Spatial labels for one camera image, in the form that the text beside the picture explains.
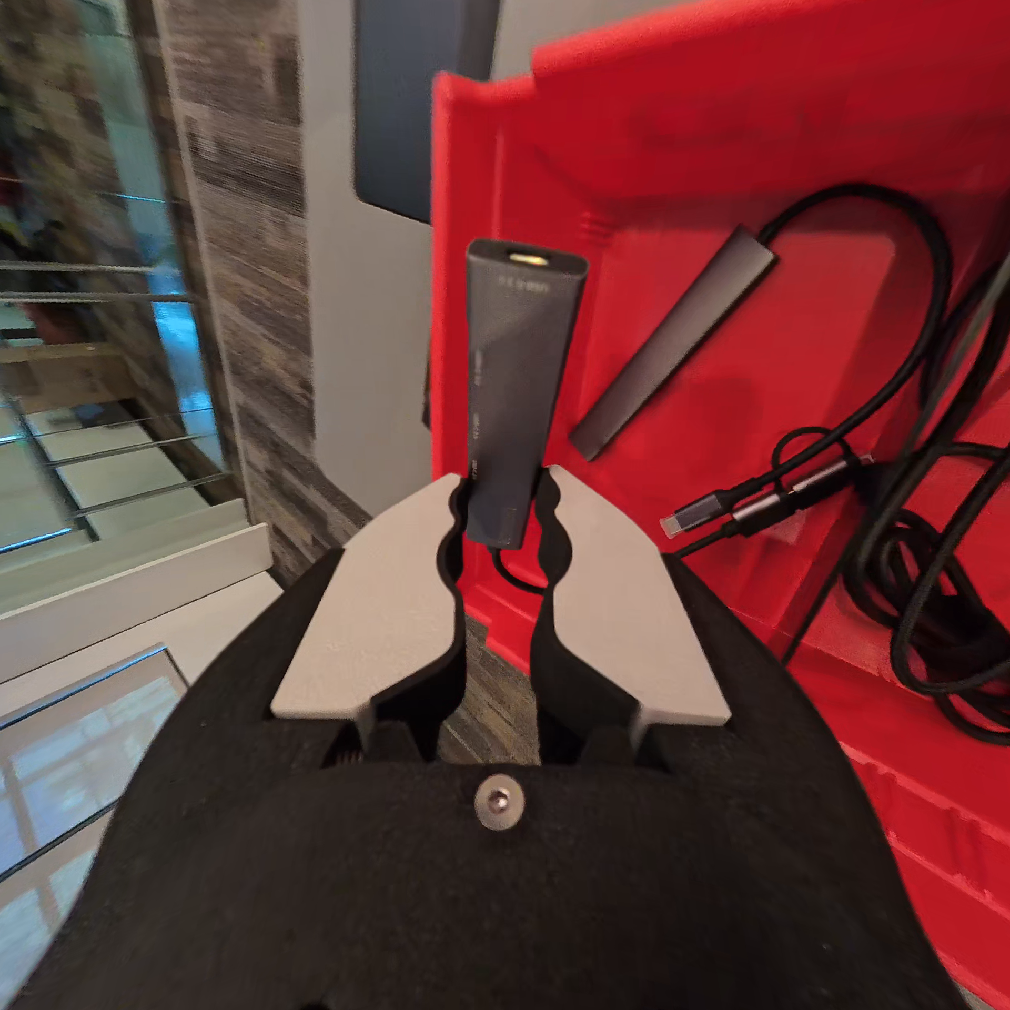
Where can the slim grey usb hub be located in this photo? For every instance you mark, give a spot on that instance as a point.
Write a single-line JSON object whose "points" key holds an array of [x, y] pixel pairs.
{"points": [[671, 343]]}

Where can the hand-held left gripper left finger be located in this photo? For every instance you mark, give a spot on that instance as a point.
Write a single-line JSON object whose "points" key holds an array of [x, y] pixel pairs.
{"points": [[371, 607]]}

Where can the dark wall panel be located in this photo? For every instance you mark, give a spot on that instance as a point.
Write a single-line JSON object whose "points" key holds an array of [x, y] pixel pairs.
{"points": [[418, 102]]}

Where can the red plastic bin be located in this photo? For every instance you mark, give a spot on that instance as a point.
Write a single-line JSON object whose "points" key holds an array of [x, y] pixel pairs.
{"points": [[710, 142]]}

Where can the dark grey usb hub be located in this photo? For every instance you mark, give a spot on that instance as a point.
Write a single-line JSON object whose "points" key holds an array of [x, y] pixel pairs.
{"points": [[517, 371]]}

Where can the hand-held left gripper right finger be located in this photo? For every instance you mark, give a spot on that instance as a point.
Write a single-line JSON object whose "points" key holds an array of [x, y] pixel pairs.
{"points": [[623, 623]]}

